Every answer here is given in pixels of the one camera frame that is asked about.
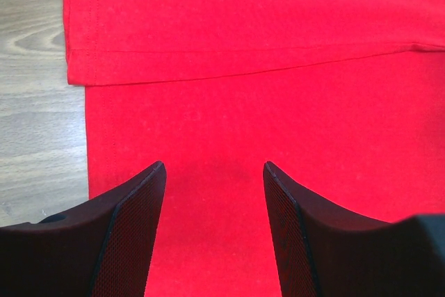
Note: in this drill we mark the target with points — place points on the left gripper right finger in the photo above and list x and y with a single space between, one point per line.
323 249

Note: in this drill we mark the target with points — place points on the red t shirt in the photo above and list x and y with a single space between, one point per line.
346 96

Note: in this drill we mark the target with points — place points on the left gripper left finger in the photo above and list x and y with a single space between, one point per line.
102 247

